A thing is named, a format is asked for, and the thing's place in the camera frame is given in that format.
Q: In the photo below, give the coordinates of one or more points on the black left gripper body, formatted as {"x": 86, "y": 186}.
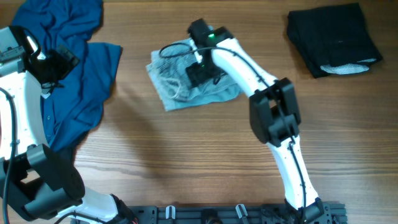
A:
{"x": 58, "y": 67}

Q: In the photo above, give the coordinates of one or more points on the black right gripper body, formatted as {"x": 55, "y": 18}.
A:
{"x": 206, "y": 67}

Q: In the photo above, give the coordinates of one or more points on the light blue denim shorts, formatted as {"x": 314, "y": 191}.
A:
{"x": 168, "y": 75}

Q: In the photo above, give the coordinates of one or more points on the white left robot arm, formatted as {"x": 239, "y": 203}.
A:
{"x": 35, "y": 181}

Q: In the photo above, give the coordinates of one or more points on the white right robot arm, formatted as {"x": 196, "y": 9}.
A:
{"x": 273, "y": 110}

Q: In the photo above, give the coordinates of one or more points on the blue shirt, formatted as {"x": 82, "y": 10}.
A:
{"x": 76, "y": 106}

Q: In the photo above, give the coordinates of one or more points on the folded black garment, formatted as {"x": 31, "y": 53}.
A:
{"x": 333, "y": 40}

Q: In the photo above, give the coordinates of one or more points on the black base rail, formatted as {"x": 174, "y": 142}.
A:
{"x": 236, "y": 214}

